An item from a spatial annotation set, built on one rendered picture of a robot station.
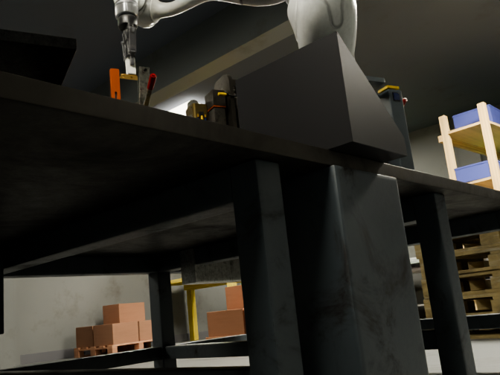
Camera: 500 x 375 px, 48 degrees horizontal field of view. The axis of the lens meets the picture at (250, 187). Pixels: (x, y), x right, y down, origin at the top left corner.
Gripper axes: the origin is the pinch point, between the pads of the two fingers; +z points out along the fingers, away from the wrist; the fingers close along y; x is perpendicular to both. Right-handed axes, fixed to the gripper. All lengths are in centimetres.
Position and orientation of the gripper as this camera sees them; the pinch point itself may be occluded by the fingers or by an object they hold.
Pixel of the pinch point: (130, 67)
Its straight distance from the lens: 221.6
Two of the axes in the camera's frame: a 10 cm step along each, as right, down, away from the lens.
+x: -8.8, -0.1, -4.7
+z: 1.1, 9.7, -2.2
